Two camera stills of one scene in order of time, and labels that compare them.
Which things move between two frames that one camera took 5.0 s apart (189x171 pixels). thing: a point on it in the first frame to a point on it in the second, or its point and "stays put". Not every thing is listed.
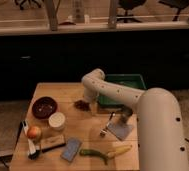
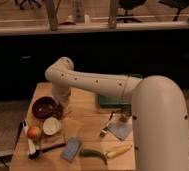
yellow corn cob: (119, 150) stays put
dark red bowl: (43, 107) stays put
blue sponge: (71, 149) stays put
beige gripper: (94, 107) to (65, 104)
